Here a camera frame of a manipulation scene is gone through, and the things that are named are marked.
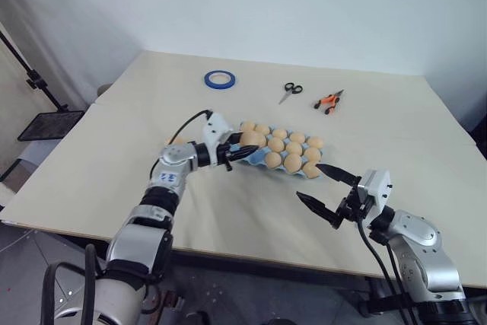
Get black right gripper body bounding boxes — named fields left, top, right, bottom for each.
left=329, top=176, right=373, bottom=230

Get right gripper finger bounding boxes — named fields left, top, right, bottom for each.
left=316, top=163, right=362, bottom=189
left=296, top=191, right=343, bottom=230

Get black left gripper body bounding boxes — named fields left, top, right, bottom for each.
left=208, top=142, right=237, bottom=173

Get blue egg tray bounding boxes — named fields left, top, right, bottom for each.
left=234, top=121, right=326, bottom=181

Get blue tape roll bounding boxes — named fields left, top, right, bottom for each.
left=202, top=70, right=237, bottom=91

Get orange and black pliers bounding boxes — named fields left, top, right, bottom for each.
left=314, top=89, right=345, bottom=116

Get black table clamp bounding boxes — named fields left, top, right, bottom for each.
left=357, top=277, right=412, bottom=318

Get black mesh plate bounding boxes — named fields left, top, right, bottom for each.
left=18, top=110, right=85, bottom=142

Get black stand pole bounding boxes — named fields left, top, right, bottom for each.
left=0, top=30, right=69, bottom=113

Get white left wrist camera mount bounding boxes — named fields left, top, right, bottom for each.
left=201, top=111, right=235, bottom=149

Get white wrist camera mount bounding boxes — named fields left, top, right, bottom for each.
left=357, top=167, right=393, bottom=223
left=201, top=111, right=235, bottom=149

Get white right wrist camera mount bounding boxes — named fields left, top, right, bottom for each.
left=357, top=167, right=393, bottom=223

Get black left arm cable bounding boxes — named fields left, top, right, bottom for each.
left=150, top=110, right=214, bottom=181

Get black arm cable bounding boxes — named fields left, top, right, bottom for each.
left=384, top=239, right=418, bottom=325
left=150, top=110, right=214, bottom=181
left=357, top=218, right=410, bottom=325

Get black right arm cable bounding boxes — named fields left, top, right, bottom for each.
left=384, top=239, right=418, bottom=325
left=357, top=218, right=410, bottom=325

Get black-handled scissors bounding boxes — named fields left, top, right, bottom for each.
left=278, top=81, right=304, bottom=106

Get thick black shoulder cable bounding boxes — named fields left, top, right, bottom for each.
left=42, top=243, right=100, bottom=325

